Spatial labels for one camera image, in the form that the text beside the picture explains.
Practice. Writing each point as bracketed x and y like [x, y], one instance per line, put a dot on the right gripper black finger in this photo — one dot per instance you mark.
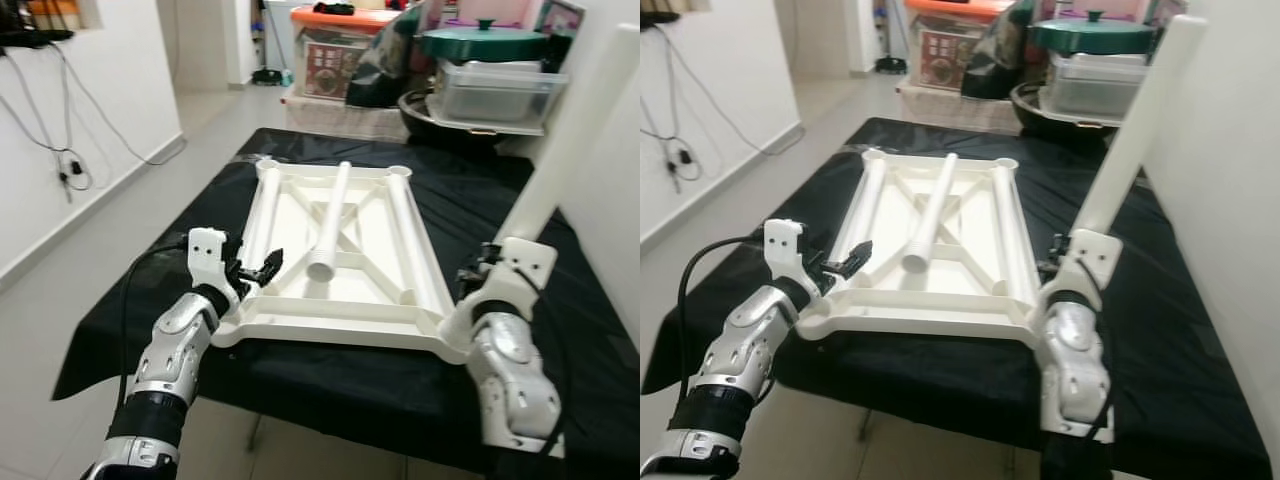
[492, 253]
[1059, 245]

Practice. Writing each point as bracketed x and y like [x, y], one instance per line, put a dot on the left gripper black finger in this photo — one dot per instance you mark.
[855, 262]
[821, 245]
[270, 266]
[245, 252]

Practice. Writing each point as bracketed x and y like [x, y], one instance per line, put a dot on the white plastic table leg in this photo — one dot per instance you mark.
[1015, 230]
[332, 220]
[570, 130]
[858, 205]
[1142, 125]
[935, 205]
[412, 240]
[260, 220]

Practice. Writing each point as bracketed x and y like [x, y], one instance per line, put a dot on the white plastic table top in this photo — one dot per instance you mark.
[375, 255]
[960, 250]

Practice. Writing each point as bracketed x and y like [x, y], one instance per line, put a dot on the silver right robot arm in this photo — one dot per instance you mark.
[510, 380]
[1075, 370]

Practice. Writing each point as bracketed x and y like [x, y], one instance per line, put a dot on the black tablecloth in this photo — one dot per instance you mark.
[900, 390]
[300, 390]

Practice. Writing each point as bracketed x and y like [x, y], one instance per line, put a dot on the clear plastic storage box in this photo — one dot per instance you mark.
[1095, 85]
[495, 95]

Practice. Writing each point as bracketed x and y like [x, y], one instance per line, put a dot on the black charger plug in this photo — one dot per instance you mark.
[68, 172]
[682, 158]

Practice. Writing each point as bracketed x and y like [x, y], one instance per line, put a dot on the black floor mop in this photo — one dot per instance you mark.
[268, 76]
[890, 65]

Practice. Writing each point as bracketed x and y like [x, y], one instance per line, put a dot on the black bag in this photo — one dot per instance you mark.
[995, 65]
[385, 70]

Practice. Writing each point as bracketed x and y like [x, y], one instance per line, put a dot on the red printed box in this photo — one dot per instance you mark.
[330, 65]
[948, 55]

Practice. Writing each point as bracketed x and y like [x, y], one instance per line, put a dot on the green pot lid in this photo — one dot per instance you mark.
[1090, 35]
[485, 42]

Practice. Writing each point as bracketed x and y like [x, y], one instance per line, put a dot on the dark printed carton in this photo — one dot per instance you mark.
[1160, 12]
[560, 18]

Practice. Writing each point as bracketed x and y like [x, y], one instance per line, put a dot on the black power strip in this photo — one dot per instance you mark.
[665, 16]
[35, 38]

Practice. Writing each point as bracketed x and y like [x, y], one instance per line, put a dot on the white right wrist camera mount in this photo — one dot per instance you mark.
[1095, 255]
[525, 265]

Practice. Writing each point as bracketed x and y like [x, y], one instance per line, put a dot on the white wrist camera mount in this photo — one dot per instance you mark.
[1095, 255]
[785, 245]
[210, 255]
[525, 265]

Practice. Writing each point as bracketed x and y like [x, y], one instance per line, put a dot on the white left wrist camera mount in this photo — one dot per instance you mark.
[785, 245]
[210, 255]

